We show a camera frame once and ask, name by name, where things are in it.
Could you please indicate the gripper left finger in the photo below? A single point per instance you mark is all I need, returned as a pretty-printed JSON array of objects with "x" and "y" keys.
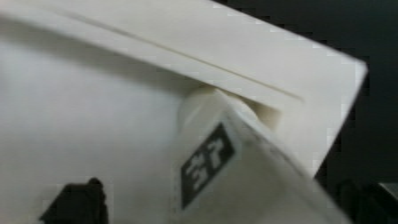
[{"x": 78, "y": 206}]

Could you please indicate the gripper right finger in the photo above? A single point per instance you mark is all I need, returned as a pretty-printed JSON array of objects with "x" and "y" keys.
[{"x": 368, "y": 202}]

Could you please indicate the white leg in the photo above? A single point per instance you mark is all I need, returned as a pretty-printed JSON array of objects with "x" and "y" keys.
[{"x": 240, "y": 184}]

